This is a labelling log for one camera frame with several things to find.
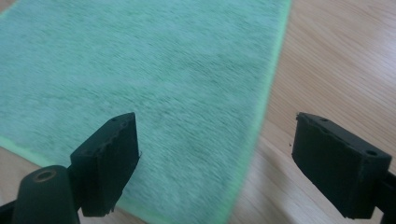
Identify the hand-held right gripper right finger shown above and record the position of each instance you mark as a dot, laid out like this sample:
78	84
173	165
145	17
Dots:
336	168

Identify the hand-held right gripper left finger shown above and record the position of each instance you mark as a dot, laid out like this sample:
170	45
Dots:
107	165

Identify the green microfibre cloth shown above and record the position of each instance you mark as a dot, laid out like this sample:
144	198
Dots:
140	77

